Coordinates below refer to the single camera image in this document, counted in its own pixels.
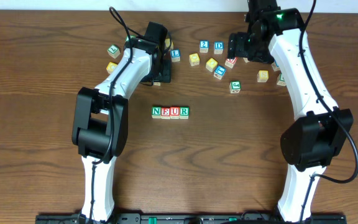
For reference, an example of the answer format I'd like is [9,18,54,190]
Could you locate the yellow S block top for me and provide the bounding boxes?
[165,39,173,50]

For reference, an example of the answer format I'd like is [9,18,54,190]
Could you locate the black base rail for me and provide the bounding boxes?
[35,212,347,224]

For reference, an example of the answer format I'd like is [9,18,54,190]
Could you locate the yellow s block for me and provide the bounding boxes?
[257,70,269,83]
[165,39,173,50]

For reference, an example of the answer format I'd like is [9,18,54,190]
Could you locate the green L block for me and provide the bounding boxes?
[107,45,121,58]

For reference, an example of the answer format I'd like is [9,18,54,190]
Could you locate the blue T block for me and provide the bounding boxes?
[213,65,226,80]

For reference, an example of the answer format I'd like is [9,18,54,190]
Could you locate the blue D block centre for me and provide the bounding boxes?
[214,41,224,54]

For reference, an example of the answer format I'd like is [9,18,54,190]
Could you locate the green 4 block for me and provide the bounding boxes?
[277,73,286,86]

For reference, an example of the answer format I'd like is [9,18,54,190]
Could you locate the yellow S block right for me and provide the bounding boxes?
[257,70,269,83]

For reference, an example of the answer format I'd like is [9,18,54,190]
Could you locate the green N block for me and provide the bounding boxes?
[152,106,162,119]

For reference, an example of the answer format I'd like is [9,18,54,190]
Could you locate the yellow C block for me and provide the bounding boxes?
[106,62,117,74]

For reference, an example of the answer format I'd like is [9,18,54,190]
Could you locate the blue l block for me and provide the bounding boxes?
[170,49,181,62]
[272,62,280,72]

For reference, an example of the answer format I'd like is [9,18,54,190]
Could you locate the red E block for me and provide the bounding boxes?
[161,107,170,119]

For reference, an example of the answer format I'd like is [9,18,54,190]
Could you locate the blue L block right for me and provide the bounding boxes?
[272,62,280,72]

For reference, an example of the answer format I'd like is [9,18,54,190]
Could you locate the blue L block centre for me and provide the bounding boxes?
[170,49,181,62]

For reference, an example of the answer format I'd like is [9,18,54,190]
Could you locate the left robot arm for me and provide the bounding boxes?
[72,22,172,223]

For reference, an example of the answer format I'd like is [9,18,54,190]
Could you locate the yellow O block right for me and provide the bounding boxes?
[206,58,218,72]

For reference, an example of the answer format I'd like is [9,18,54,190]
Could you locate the yellow o block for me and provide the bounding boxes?
[206,58,218,72]
[189,53,200,67]

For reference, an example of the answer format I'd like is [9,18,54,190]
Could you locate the green R block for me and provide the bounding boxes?
[180,106,190,119]

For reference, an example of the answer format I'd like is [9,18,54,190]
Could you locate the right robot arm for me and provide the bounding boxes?
[227,0,354,223]

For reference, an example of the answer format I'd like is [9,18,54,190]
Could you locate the green J block lower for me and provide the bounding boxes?
[229,81,241,93]

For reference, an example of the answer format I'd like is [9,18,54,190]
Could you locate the blue 5 block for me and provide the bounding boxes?
[243,57,250,63]

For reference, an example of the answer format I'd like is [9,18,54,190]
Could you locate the yellow O block left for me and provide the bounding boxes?
[189,53,200,67]

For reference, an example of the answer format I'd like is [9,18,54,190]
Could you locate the red u block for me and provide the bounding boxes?
[170,106,180,119]
[225,57,237,68]

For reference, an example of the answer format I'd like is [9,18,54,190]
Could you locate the left black cable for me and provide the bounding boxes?
[87,6,145,223]

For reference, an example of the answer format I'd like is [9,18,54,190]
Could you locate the blue 2 block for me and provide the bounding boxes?
[200,40,209,53]

